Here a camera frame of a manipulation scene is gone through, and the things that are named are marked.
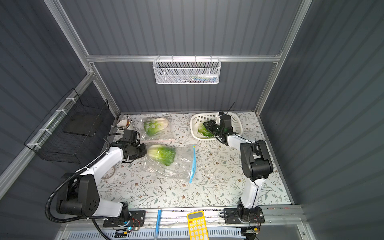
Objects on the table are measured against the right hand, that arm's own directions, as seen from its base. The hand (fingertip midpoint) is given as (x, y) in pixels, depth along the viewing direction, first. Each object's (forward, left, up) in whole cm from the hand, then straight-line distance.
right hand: (206, 123), depth 95 cm
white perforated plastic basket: (+13, +6, -10) cm, 18 cm away
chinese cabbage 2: (-20, +24, -5) cm, 32 cm away
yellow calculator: (-54, +5, -13) cm, 56 cm away
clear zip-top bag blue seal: (-20, +19, -14) cm, 31 cm away
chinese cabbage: (-3, +1, -5) cm, 5 cm away
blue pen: (-53, +25, -13) cm, 60 cm away
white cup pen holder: (+4, +55, -5) cm, 56 cm away
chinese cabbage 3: (+3, +36, -6) cm, 37 cm away
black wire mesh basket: (-18, +70, +15) cm, 73 cm away
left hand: (-18, +36, -6) cm, 40 cm away
